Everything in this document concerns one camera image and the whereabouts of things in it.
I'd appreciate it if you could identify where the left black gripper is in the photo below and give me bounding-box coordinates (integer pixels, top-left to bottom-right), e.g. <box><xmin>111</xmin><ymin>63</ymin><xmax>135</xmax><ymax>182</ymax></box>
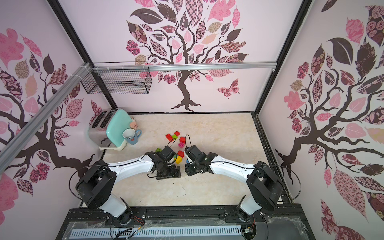
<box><xmin>156</xmin><ymin>161</ymin><xmax>182</xmax><ymax>180</ymax></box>

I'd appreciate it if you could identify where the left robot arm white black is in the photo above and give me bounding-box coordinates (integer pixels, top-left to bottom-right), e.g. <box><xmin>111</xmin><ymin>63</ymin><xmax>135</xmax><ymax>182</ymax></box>
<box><xmin>75</xmin><ymin>146</ymin><xmax>181</xmax><ymax>225</ymax></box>

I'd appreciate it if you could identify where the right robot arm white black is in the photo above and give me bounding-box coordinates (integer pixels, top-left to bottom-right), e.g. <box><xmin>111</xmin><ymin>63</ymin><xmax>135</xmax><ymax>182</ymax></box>
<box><xmin>185</xmin><ymin>145</ymin><xmax>295</xmax><ymax>223</ymax></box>

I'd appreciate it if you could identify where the yellow lego brick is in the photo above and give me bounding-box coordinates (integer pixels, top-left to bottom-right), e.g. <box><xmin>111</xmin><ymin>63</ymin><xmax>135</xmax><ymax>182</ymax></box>
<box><xmin>175</xmin><ymin>156</ymin><xmax>183</xmax><ymax>164</ymax></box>

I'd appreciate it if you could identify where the red long lego brick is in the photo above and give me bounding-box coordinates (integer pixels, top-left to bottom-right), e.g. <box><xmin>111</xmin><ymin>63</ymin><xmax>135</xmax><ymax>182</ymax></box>
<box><xmin>166</xmin><ymin>134</ymin><xmax>174</xmax><ymax>142</ymax></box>

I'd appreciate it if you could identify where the blue floral mug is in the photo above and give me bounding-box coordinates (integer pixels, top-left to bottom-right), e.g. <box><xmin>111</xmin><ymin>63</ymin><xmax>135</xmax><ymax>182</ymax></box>
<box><xmin>123</xmin><ymin>129</ymin><xmax>142</xmax><ymax>145</ymax></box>

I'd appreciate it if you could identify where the pink patterned small jar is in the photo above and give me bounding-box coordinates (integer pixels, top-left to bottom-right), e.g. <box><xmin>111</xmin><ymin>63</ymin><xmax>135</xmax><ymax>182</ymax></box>
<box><xmin>130</xmin><ymin>119</ymin><xmax>138</xmax><ymax>130</ymax></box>

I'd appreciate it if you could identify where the mint green toaster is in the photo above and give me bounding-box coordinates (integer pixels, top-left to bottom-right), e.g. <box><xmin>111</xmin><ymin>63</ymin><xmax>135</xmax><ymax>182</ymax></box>
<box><xmin>88</xmin><ymin>109</ymin><xmax>133</xmax><ymax>151</ymax></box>

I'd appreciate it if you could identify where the white slotted cable duct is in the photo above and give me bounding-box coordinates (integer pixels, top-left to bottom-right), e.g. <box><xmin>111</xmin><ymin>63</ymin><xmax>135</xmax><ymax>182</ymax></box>
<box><xmin>64</xmin><ymin>226</ymin><xmax>244</xmax><ymax>240</ymax></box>

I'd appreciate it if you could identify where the black wire basket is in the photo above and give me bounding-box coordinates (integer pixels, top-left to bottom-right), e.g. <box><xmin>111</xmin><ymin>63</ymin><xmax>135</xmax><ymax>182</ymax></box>
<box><xmin>81</xmin><ymin>62</ymin><xmax>153</xmax><ymax>94</ymax></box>

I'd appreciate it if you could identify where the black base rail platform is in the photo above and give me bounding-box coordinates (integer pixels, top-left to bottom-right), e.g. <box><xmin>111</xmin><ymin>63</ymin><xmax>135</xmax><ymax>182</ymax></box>
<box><xmin>56</xmin><ymin>204</ymin><xmax>315</xmax><ymax>240</ymax></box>

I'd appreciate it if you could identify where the aluminium frame rail back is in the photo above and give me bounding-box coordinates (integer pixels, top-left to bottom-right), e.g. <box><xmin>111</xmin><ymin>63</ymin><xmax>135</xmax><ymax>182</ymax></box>
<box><xmin>93</xmin><ymin>62</ymin><xmax>277</xmax><ymax>72</ymax></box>

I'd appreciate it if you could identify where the aluminium frame rail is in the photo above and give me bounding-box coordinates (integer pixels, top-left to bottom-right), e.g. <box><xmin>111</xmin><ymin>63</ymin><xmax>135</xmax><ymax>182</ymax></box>
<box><xmin>93</xmin><ymin>62</ymin><xmax>277</xmax><ymax>72</ymax></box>
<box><xmin>1</xmin><ymin>63</ymin><xmax>92</xmax><ymax>173</ymax></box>

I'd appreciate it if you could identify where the aluminium frame rail left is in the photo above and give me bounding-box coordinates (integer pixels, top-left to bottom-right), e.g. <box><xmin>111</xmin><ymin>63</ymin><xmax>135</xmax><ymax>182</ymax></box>
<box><xmin>1</xmin><ymin>63</ymin><xmax>92</xmax><ymax>173</ymax></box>

